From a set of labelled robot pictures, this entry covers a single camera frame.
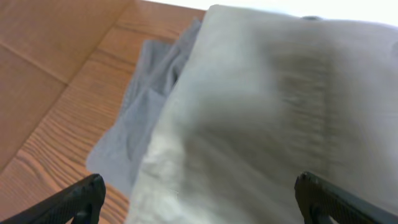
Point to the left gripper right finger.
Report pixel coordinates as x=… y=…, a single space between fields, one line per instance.
x=323 y=202

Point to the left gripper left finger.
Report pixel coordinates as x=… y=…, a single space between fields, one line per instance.
x=78 y=203

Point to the khaki beige shorts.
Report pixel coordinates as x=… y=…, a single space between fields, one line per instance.
x=337 y=118

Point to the folded grey shorts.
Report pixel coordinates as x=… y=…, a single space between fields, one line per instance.
x=140 y=118

